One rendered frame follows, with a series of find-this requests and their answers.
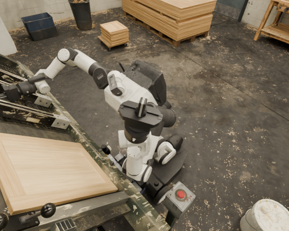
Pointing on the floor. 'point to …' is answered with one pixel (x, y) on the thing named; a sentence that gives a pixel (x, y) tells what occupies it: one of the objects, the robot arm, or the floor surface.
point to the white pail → (268, 217)
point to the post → (170, 219)
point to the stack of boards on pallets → (172, 17)
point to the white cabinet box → (0, 35)
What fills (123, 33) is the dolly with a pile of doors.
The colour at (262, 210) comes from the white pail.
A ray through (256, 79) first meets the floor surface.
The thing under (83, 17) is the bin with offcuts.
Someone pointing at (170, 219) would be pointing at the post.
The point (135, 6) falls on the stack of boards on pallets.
